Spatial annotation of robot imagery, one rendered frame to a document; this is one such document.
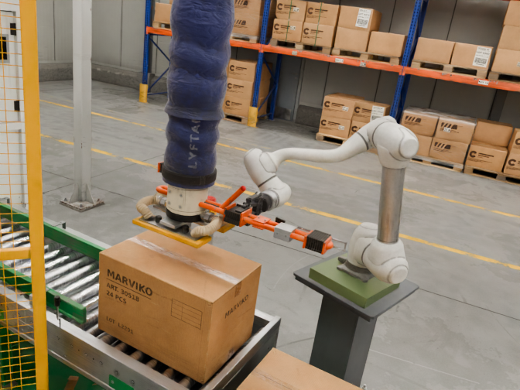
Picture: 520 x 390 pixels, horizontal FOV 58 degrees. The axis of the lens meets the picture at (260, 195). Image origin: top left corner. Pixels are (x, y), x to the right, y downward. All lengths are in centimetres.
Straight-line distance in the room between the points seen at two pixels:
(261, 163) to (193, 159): 38
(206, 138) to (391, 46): 717
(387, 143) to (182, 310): 110
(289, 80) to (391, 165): 861
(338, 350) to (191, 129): 150
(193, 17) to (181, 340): 126
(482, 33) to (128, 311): 880
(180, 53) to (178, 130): 28
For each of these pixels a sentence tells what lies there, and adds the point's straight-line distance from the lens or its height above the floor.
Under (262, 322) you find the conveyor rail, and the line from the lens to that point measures 242.
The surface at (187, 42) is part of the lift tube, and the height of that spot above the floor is 187.
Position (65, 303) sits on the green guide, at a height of 62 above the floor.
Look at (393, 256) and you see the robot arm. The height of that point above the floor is 104.
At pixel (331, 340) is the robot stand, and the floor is 40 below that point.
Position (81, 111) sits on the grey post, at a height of 98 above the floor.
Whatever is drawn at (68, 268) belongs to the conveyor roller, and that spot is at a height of 54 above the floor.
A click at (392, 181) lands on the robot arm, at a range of 214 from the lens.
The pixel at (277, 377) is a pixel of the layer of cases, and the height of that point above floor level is 54.
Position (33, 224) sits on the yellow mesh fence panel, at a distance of 202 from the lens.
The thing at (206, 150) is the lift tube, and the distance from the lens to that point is 185.
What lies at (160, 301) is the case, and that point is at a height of 85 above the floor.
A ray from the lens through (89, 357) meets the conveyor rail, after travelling 227.
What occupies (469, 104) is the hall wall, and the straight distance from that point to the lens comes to 1004.
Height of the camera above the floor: 196
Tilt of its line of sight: 20 degrees down
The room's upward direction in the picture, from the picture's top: 8 degrees clockwise
